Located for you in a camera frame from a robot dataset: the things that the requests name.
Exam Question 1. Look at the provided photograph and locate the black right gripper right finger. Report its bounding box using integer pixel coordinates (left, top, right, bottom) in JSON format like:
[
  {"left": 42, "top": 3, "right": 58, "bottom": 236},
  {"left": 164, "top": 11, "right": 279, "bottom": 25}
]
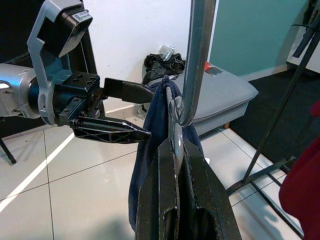
[{"left": 179, "top": 138, "right": 243, "bottom": 240}]

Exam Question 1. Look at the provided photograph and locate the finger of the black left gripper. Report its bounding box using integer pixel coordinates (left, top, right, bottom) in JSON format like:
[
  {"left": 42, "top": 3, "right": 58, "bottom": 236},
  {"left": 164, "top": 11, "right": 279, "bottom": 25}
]
[
  {"left": 70, "top": 115, "right": 153, "bottom": 145},
  {"left": 103, "top": 77, "right": 156, "bottom": 104}
]

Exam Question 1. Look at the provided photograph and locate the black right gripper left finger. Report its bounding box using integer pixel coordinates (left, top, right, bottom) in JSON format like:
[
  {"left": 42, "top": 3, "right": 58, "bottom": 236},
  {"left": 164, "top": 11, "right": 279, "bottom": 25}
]
[{"left": 135, "top": 139, "right": 181, "bottom": 240}]

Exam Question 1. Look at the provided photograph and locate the navy blue shirt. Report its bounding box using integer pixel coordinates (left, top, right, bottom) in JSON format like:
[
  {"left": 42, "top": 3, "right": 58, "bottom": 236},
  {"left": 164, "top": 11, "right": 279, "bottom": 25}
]
[{"left": 128, "top": 74, "right": 211, "bottom": 232}]

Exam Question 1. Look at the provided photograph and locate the grey metal hanger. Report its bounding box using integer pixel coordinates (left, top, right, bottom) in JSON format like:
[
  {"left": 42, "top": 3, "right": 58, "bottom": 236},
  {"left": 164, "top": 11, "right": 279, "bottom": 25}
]
[{"left": 165, "top": 0, "right": 219, "bottom": 182}]

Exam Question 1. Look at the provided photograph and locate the clear plastic package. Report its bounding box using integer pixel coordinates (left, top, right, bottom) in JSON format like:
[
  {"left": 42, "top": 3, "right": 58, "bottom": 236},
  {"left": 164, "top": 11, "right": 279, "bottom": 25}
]
[{"left": 158, "top": 43, "right": 174, "bottom": 61}]

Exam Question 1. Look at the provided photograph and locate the black metal clothes rack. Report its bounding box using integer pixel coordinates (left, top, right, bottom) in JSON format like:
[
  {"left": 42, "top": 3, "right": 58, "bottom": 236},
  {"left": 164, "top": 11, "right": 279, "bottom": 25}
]
[{"left": 226, "top": 13, "right": 320, "bottom": 240}]

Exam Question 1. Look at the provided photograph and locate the orange black package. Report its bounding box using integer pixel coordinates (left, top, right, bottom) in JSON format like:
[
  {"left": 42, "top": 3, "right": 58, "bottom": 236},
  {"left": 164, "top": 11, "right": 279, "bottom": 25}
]
[{"left": 203, "top": 61, "right": 226, "bottom": 76}]

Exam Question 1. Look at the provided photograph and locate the grey upholstered ottoman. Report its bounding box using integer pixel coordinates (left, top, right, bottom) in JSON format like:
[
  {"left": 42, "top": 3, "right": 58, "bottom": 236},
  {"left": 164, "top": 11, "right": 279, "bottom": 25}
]
[{"left": 172, "top": 66, "right": 260, "bottom": 137}]

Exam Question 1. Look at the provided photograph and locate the red t-shirt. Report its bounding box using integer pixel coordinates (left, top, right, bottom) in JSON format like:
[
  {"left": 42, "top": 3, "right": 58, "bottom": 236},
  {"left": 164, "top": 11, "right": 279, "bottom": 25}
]
[{"left": 278, "top": 97, "right": 320, "bottom": 240}]

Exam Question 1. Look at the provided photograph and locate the white cabinet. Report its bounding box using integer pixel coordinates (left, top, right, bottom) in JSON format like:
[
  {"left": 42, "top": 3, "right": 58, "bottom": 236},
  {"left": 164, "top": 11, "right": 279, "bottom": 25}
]
[{"left": 286, "top": 22, "right": 320, "bottom": 73}]

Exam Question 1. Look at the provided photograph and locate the black strap bag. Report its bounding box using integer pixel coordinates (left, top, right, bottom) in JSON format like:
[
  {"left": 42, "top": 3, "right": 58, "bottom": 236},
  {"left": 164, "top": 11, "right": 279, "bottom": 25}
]
[{"left": 141, "top": 52, "right": 186, "bottom": 87}]

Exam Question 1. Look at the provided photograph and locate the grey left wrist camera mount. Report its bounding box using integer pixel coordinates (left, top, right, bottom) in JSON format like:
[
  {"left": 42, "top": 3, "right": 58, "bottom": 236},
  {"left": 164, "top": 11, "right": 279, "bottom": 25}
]
[{"left": 26, "top": 0, "right": 94, "bottom": 126}]

